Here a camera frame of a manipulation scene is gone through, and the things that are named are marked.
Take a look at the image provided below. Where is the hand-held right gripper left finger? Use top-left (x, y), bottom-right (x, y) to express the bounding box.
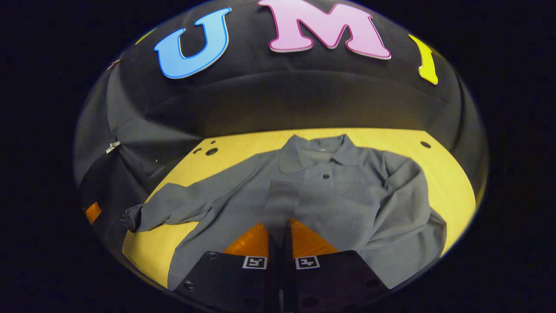
top-left (173, 222), bottom-right (281, 313)

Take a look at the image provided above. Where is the black backdrop cloth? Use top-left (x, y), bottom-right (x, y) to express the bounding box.
top-left (74, 0), bottom-right (489, 244)

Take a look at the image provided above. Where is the grey button-up shirt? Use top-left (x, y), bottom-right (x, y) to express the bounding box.
top-left (119, 134), bottom-right (448, 291)

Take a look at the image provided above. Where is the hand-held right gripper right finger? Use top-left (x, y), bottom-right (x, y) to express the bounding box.
top-left (280, 217), bottom-right (391, 313)

